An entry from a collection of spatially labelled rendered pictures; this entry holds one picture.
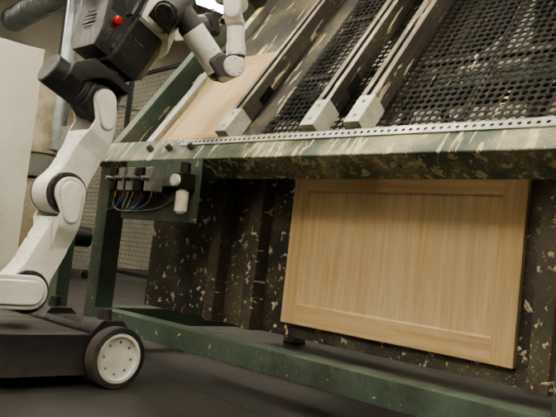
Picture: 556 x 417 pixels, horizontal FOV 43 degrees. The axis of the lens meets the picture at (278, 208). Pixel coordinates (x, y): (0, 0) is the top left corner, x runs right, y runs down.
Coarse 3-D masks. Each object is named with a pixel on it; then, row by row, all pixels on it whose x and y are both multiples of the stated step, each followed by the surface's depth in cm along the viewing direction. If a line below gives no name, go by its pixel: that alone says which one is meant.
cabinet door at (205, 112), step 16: (256, 64) 305; (208, 80) 320; (240, 80) 302; (208, 96) 308; (224, 96) 299; (240, 96) 291; (192, 112) 306; (208, 112) 297; (224, 112) 288; (176, 128) 302; (192, 128) 294; (208, 128) 285
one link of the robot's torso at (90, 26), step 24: (96, 0) 251; (120, 0) 248; (144, 0) 253; (96, 24) 246; (120, 24) 245; (144, 24) 251; (72, 48) 254; (96, 48) 246; (120, 48) 248; (144, 48) 253; (168, 48) 261; (120, 72) 254; (144, 72) 257
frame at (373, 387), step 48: (240, 192) 285; (288, 192) 266; (96, 240) 312; (192, 240) 303; (240, 240) 282; (288, 240) 263; (528, 240) 198; (96, 288) 307; (192, 288) 299; (240, 288) 278; (528, 288) 196; (144, 336) 278; (192, 336) 258; (288, 336) 400; (336, 336) 242; (528, 336) 194; (336, 384) 209; (384, 384) 197; (528, 384) 187
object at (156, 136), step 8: (264, 8) 343; (256, 16) 340; (264, 16) 343; (248, 24) 338; (256, 24) 340; (248, 32) 337; (200, 80) 320; (192, 88) 319; (200, 88) 317; (184, 96) 317; (192, 96) 314; (184, 104) 311; (176, 112) 309; (168, 120) 307; (160, 128) 305; (168, 128) 306; (152, 136) 304; (160, 136) 303
